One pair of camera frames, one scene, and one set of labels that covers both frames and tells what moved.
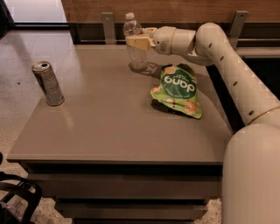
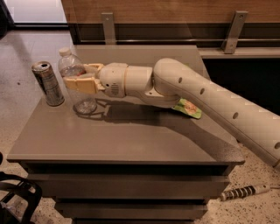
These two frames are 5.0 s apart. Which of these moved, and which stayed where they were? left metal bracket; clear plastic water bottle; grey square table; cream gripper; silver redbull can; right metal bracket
Moved: clear plastic water bottle; cream gripper
Stayed: left metal bracket; right metal bracket; grey square table; silver redbull can
